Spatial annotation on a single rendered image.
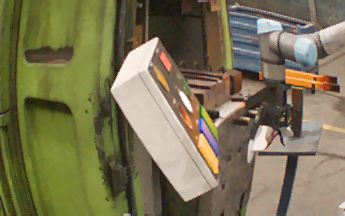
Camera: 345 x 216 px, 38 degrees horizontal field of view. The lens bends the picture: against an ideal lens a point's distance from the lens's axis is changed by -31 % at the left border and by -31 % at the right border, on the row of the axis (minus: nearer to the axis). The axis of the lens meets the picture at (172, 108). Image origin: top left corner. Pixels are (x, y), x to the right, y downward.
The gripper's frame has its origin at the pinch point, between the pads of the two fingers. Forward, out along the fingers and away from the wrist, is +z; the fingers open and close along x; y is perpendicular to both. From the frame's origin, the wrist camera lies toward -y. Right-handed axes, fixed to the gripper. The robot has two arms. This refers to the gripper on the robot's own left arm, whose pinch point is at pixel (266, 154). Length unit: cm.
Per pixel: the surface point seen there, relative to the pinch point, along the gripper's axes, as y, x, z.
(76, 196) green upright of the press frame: -59, -26, 28
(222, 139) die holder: -35.3, 14.6, 7.9
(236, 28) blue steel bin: -332, 297, 42
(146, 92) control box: 1.0, -35.6, -22.1
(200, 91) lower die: -43.1, 12.7, -4.5
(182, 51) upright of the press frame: -77, 33, -8
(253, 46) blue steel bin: -315, 303, 58
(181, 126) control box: 4.7, -30.7, -15.6
